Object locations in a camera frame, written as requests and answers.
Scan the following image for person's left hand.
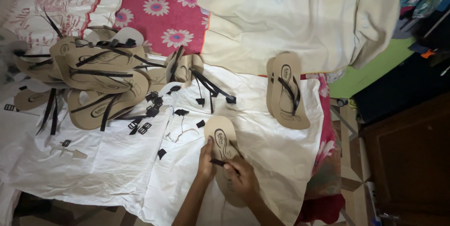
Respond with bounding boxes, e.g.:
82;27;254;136
196;136;218;185

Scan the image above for person's right hand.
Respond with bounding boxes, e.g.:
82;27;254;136
223;156;260;206

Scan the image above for short black strap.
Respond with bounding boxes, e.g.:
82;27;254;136
210;159;242;175

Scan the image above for tan sandal insole without strap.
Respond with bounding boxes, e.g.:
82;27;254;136
204;115;247;208

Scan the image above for large white woven sack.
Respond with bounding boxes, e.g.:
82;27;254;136
141;64;325;226

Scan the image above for pink floral bedsheet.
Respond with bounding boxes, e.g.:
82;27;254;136
46;0;347;225

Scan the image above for small tan cutout piece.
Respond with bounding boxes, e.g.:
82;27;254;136
50;144;88;160

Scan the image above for cream blanket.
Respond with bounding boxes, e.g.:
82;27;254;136
197;0;407;83

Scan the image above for green mat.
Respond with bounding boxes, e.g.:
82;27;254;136
329;36;417;99

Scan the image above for dark wooden cabinet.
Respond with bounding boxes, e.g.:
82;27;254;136
361;92;450;226

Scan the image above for dark blue bag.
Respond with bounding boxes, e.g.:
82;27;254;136
352;51;450;125

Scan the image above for white sack with red print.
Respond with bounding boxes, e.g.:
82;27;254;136
0;0;124;52

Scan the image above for heap of clothes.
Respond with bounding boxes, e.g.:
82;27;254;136
391;0;450;59

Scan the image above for thin tan cord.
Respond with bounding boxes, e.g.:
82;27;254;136
165;114;200;143

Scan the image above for loose black sandal straps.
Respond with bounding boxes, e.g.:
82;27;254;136
190;67;237;114

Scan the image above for tan insole with black strap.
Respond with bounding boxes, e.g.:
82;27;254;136
271;53;311;130
266;57;275;117

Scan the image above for pile of tan strapped insoles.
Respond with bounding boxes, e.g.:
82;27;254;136
13;26;205;136

